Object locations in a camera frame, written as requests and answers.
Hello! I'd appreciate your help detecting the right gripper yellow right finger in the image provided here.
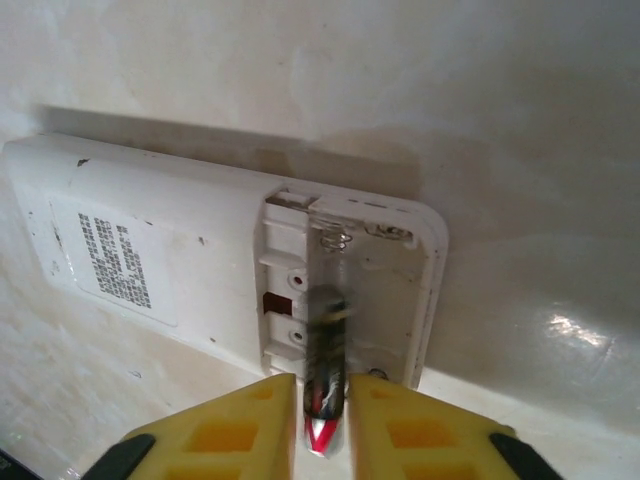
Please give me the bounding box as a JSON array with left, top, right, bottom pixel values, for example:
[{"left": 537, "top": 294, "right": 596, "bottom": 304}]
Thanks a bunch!
[{"left": 348, "top": 372, "right": 566, "bottom": 480}]

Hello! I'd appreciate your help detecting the white remote control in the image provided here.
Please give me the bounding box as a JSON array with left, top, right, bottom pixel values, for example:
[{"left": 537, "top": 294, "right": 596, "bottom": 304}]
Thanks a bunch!
[{"left": 2, "top": 134, "right": 449, "bottom": 391}]

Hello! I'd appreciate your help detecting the black AAA battery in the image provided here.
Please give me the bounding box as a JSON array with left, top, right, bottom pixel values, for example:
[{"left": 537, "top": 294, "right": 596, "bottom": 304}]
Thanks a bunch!
[{"left": 298, "top": 282, "right": 359, "bottom": 459}]

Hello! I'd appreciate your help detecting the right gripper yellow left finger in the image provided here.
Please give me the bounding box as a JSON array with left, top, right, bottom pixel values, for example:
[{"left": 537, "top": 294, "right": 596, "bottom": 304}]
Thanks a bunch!
[{"left": 74, "top": 372, "right": 301, "bottom": 480}]

